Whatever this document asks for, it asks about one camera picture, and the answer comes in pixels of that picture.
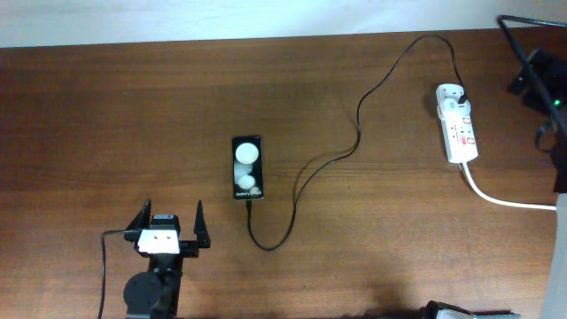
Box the black smartphone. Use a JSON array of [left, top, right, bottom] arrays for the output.
[[232, 136, 264, 200]]

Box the black USB charging cable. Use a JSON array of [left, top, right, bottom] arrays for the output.
[[245, 34, 470, 253]]

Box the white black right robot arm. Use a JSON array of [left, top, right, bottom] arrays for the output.
[[435, 50, 566, 318]]

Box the white USB charger plug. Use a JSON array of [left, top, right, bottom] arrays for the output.
[[435, 83, 471, 121]]

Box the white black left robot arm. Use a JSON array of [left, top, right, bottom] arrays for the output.
[[123, 200, 211, 319]]

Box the white power strip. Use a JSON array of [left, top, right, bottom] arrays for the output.
[[441, 114, 478, 164]]

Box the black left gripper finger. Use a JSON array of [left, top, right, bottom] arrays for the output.
[[194, 200, 211, 248], [124, 198, 151, 242]]

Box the white power strip cord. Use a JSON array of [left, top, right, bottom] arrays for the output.
[[460, 161, 558, 212]]

